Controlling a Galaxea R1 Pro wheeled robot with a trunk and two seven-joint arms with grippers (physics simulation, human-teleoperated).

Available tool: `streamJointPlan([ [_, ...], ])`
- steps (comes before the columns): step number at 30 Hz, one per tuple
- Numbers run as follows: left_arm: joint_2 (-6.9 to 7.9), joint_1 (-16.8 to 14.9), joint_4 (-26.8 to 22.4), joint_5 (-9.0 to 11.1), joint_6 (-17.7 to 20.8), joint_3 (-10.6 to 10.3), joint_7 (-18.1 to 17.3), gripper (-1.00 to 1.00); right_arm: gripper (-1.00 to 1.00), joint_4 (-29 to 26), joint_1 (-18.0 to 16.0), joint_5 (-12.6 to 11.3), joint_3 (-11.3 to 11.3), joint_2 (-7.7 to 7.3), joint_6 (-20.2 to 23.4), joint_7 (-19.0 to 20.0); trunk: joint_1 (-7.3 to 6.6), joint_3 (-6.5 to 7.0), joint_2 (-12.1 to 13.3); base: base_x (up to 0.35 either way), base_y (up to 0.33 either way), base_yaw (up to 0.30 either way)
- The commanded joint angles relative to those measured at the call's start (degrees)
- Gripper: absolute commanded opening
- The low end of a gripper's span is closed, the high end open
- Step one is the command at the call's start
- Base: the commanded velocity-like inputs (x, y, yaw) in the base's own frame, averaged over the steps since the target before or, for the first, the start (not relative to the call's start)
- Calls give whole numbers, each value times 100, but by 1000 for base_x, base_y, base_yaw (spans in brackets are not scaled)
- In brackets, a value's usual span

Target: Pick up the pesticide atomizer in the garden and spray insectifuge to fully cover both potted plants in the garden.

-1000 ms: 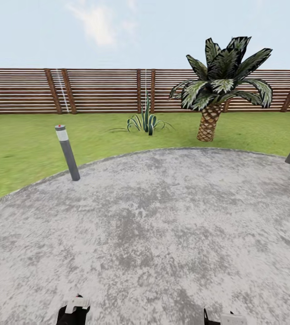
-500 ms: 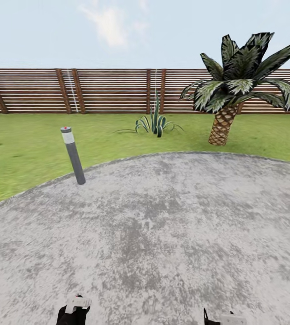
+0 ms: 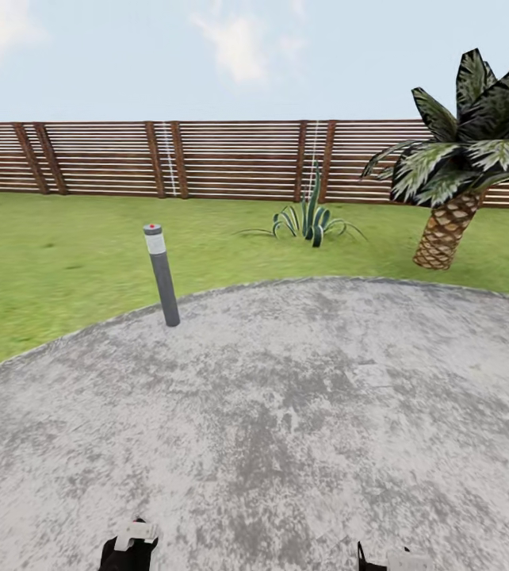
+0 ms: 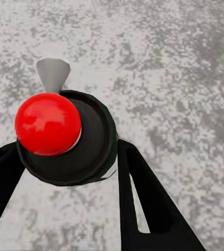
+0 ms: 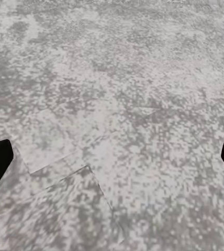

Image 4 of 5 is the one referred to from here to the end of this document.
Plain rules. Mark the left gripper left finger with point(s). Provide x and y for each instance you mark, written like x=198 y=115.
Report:
x=11 y=170

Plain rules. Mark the insectifuge atomizer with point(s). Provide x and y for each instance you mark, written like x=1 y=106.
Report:
x=65 y=137

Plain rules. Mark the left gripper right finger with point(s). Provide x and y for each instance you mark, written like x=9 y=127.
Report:
x=169 y=231

